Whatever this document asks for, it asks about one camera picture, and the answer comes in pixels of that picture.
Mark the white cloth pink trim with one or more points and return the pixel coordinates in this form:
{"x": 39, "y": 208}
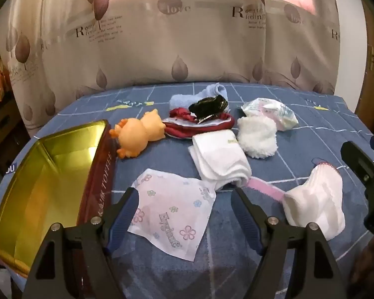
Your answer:
{"x": 314, "y": 202}

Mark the red tin box gold interior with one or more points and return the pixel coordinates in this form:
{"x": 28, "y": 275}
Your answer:
{"x": 50, "y": 174}

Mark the black shiny hair accessory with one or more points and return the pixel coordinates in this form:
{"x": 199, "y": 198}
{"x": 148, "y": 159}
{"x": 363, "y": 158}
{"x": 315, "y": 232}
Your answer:
{"x": 205, "y": 107}

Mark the light blue towel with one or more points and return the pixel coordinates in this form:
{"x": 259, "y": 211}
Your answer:
{"x": 180, "y": 101}

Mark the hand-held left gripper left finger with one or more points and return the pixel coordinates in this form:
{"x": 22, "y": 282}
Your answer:
{"x": 124, "y": 215}

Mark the beige leaf print curtain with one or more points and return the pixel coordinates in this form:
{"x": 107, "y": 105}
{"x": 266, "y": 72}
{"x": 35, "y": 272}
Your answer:
{"x": 187, "y": 53}

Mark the red and white satin cloth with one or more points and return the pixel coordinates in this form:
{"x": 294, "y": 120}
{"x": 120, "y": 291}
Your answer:
{"x": 187, "y": 130}

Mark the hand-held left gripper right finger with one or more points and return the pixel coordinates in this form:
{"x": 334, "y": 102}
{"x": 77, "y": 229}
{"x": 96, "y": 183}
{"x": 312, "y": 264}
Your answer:
{"x": 246, "y": 221}

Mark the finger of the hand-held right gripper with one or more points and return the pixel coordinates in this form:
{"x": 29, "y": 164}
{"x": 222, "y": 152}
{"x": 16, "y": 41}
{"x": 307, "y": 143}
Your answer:
{"x": 361, "y": 168}

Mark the white green tissue packet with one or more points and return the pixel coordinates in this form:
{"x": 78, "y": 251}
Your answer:
{"x": 277, "y": 113}

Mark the white fluffy sock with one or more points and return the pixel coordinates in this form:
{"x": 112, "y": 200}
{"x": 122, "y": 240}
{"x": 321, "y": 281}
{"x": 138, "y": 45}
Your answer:
{"x": 257, "y": 137}

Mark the blue checked blanket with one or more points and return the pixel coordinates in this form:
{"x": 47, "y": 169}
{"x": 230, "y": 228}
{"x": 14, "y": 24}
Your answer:
{"x": 299, "y": 162}

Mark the floral print tissue packet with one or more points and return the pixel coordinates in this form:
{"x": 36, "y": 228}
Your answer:
{"x": 174, "y": 211}

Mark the brown wooden cabinet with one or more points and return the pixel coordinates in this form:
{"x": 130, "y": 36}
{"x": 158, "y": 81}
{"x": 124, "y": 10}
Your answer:
{"x": 3, "y": 121}

